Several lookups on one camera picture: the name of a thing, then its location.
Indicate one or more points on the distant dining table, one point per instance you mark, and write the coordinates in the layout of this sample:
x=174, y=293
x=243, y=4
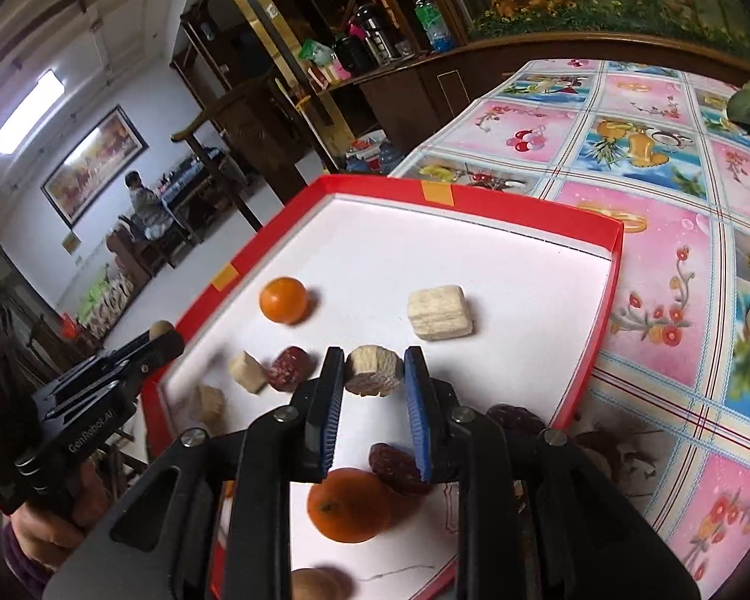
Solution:
x=193, y=196

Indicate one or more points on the person left hand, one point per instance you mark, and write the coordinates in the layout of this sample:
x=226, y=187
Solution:
x=48, y=539

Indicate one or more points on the brown round longan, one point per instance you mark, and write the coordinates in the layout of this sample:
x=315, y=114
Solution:
x=321, y=583

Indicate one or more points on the dark wooden cabinet counter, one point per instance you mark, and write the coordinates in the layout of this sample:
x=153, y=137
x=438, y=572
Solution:
x=416, y=98

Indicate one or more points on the steel thermos flask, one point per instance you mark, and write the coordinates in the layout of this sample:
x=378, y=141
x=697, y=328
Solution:
x=377, y=39

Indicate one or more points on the floral plastic tablecloth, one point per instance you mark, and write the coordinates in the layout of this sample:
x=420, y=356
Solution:
x=667, y=412

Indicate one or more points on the small beige fruit chunk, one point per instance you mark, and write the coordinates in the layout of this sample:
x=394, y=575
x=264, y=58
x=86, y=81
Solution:
x=160, y=328

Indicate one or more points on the large beige fruit block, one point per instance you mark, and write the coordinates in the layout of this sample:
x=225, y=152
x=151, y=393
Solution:
x=440, y=313

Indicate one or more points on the orange tangerine near camera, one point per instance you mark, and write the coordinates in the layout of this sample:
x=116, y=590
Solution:
x=349, y=506

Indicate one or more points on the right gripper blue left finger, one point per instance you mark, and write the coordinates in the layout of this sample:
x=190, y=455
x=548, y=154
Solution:
x=318, y=401

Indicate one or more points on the seated person in grey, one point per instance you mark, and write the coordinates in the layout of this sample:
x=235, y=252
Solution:
x=148, y=210

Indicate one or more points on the patterned sofa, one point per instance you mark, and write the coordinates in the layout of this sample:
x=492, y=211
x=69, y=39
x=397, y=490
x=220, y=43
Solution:
x=104, y=302

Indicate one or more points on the ceiling fluorescent light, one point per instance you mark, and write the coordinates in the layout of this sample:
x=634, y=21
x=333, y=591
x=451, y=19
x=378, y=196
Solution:
x=31, y=110

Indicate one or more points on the dark wooden chair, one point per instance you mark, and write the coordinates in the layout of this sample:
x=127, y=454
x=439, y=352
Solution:
x=266, y=127

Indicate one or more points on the red date on tray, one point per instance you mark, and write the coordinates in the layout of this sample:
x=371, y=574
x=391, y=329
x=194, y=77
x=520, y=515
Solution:
x=290, y=369

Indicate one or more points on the white bucket with items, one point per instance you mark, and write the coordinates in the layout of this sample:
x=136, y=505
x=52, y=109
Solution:
x=373, y=153

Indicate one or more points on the red cardboard box lid tray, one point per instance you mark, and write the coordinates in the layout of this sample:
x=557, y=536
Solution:
x=539, y=278

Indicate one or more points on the green capped water bottle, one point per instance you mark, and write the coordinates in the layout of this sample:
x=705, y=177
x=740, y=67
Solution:
x=434, y=25

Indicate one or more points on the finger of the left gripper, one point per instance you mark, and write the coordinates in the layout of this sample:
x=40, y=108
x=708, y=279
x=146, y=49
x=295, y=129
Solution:
x=173, y=345
x=140, y=351

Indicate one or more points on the dark red date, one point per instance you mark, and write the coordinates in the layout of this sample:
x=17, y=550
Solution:
x=397, y=470

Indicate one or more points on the framed landscape painting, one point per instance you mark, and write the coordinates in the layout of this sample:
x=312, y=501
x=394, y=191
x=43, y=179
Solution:
x=79, y=179

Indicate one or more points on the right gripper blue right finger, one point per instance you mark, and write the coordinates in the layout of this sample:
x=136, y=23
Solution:
x=430, y=402

